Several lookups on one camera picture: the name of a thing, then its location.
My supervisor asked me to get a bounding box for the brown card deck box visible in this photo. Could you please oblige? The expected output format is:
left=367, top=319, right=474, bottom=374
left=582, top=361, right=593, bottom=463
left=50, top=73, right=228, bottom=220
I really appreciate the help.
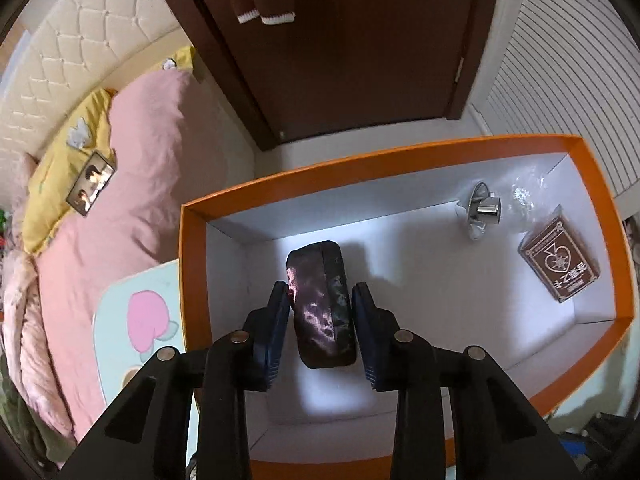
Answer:
left=518, top=205, right=600, bottom=304

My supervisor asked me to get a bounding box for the black purple marbled case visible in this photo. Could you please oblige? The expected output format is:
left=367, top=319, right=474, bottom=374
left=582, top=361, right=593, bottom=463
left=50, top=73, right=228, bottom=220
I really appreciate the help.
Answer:
left=286, top=240, right=357, bottom=370

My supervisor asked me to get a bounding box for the mint cartoon bed table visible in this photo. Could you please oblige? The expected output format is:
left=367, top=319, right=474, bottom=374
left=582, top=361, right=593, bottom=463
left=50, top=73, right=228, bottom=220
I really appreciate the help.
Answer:
left=93, top=260, right=186, bottom=404

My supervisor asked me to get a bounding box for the orange cardboard box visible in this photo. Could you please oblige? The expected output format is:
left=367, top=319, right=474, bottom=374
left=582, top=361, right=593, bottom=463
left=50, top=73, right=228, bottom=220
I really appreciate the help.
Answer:
left=179, top=134, right=638, bottom=479

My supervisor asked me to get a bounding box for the clear plastic bag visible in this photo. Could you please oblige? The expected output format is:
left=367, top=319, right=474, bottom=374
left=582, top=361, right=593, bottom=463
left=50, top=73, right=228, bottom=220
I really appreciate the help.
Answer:
left=504, top=167, right=554, bottom=233

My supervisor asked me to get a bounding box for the pink floral blanket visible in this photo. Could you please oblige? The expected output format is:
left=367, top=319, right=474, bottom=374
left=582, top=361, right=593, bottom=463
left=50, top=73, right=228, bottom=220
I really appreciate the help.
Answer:
left=1, top=249, right=74, bottom=440

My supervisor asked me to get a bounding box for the pink duvet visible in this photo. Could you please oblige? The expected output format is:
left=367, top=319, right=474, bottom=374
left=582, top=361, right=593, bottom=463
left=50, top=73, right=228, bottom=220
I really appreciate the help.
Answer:
left=36, top=70, right=255, bottom=440

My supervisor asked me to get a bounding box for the smartphone showing video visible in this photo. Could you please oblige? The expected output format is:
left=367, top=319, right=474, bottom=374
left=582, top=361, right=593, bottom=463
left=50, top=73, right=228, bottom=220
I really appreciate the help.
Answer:
left=66, top=151, right=116, bottom=217

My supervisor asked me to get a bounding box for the yellow pillow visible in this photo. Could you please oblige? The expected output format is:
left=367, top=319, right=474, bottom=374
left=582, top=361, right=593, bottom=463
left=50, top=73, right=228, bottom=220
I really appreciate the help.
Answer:
left=21, top=47, right=196, bottom=256

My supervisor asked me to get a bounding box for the dark brown wooden door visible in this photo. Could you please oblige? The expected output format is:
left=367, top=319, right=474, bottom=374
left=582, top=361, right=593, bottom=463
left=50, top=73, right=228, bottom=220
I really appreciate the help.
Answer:
left=165, top=0, right=497, bottom=151

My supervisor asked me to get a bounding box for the white slatted closet door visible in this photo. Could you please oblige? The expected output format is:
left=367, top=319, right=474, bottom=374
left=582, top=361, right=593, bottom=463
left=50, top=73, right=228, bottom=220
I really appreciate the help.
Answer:
left=466, top=0, right=639, bottom=218

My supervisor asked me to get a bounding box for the cream tufted headboard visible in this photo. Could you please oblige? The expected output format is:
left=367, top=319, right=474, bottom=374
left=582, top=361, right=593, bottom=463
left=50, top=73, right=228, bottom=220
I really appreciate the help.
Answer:
left=1, top=0, right=190, bottom=206

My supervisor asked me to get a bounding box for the silver metal ring stand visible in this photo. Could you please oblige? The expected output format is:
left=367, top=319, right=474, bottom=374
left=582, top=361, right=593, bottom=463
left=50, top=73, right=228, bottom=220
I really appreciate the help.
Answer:
left=456, top=182, right=502, bottom=242

